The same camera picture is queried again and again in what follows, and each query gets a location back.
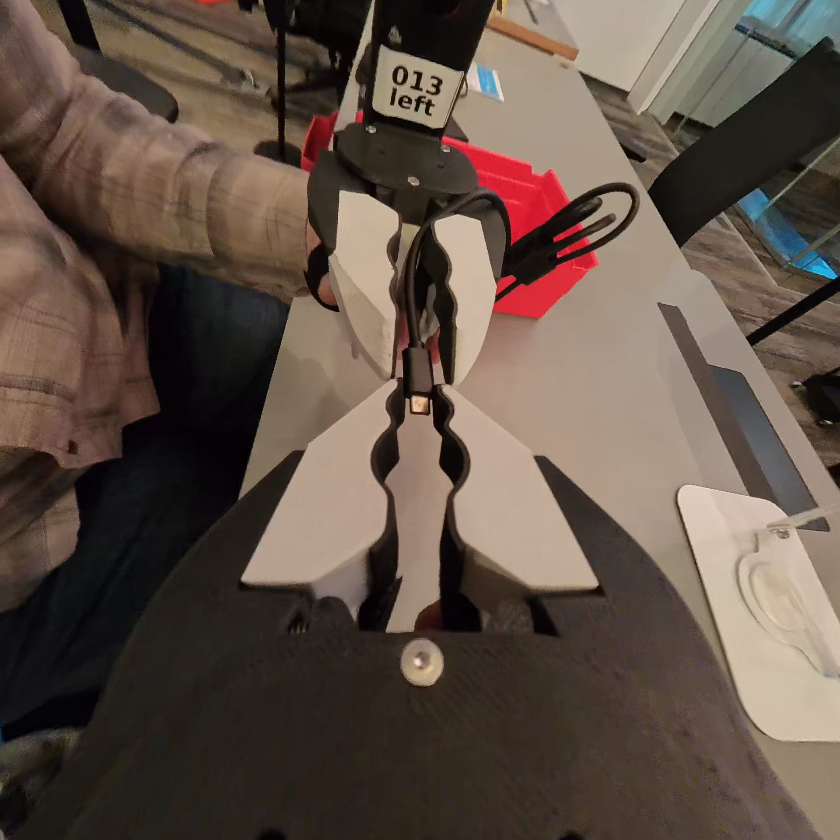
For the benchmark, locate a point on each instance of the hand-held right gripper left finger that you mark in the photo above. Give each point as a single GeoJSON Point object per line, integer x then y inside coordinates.
{"type": "Point", "coordinates": [315, 525]}

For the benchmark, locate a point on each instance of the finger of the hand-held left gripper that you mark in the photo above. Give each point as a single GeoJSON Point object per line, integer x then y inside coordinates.
{"type": "Point", "coordinates": [364, 275]}
{"type": "Point", "coordinates": [472, 282]}

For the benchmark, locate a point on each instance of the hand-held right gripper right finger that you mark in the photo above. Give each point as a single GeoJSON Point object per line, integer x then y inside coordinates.
{"type": "Point", "coordinates": [525, 531]}

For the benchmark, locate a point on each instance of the red plastic bin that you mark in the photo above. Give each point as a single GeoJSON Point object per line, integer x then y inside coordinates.
{"type": "Point", "coordinates": [525, 190]}

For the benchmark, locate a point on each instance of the person's left forearm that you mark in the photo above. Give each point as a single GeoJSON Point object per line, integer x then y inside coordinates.
{"type": "Point", "coordinates": [197, 197]}

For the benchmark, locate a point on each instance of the white and blue packet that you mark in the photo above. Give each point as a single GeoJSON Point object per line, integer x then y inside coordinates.
{"type": "Point", "coordinates": [487, 82]}

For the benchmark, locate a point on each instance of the wooden side desk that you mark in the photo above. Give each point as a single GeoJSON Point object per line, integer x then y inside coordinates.
{"type": "Point", "coordinates": [531, 36]}

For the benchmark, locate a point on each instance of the black high-back chair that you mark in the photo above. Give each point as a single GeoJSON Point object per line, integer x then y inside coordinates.
{"type": "Point", "coordinates": [741, 157]}

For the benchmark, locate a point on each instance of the black utility cart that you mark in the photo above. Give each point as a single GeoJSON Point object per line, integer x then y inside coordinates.
{"type": "Point", "coordinates": [827, 394]}

